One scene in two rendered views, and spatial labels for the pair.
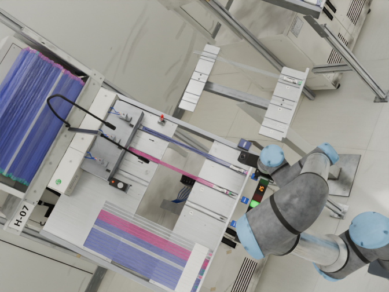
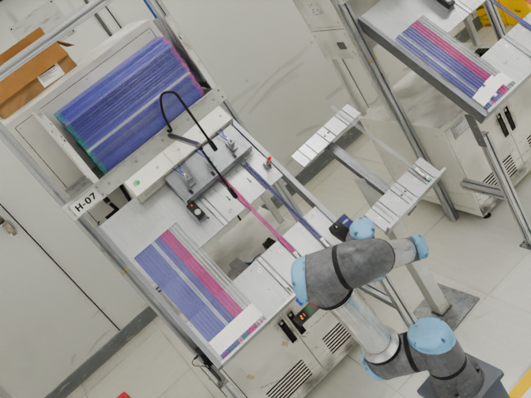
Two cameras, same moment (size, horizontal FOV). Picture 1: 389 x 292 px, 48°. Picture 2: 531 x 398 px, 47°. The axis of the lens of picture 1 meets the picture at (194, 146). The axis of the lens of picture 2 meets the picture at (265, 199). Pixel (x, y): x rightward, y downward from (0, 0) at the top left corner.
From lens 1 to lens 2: 0.51 m
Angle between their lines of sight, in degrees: 7
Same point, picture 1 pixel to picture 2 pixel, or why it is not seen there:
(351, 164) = (465, 305)
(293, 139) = not seen: hidden behind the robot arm
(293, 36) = (451, 136)
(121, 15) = (273, 48)
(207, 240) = (265, 306)
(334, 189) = not seen: hidden behind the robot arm
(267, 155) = (357, 226)
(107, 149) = (199, 170)
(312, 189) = (376, 250)
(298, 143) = not seen: hidden behind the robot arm
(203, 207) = (274, 269)
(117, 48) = (254, 83)
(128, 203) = (198, 234)
